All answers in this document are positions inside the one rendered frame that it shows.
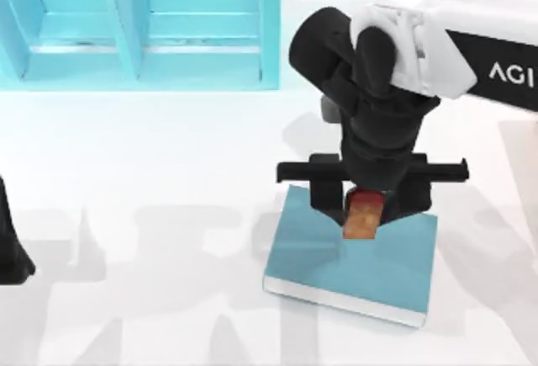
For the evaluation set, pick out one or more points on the light blue rack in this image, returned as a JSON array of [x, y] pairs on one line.
[[126, 25]]

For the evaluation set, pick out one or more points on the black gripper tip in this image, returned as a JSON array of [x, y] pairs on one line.
[[12, 248]]

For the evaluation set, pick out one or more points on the blue book with orange picture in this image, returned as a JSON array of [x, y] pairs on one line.
[[357, 273]]

